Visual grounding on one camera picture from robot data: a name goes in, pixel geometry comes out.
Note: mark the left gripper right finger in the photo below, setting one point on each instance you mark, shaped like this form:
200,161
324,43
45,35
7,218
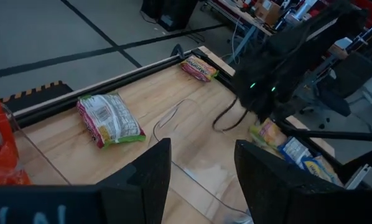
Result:
267,193

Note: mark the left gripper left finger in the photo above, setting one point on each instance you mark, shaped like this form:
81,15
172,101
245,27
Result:
142,186

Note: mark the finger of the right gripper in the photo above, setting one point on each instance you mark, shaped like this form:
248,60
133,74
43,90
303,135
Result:
270,115
261,115

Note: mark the lime chili shrimp ramen pack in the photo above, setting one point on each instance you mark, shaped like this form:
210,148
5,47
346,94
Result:
111,119
198,68
268,133

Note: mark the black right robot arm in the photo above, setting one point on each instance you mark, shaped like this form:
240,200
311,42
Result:
298,46

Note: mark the blue Maruchan ramen pack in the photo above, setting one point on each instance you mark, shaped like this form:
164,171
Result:
295,151
319,168

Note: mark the wooden-top workshop desk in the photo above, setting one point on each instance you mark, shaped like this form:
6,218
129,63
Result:
245,18

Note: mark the brown cardboard box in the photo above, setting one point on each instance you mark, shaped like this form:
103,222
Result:
267,12

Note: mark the black office chair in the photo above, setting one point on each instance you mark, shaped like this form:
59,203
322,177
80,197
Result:
354,74

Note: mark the clear plastic bin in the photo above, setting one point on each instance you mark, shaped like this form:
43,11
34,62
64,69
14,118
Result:
33,158

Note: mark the black computer tower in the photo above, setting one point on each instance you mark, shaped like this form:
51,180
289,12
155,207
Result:
150,7
176,14

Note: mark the black yellow-striped floor mat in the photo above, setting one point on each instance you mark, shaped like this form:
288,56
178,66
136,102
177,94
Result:
39,98

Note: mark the white metal bracket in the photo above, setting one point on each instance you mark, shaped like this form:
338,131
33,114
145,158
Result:
358,177

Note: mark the small black frame clamp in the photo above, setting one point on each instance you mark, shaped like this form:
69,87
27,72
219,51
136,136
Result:
177,52

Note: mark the black aluminium table frame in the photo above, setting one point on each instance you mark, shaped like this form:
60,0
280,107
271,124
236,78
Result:
49,109

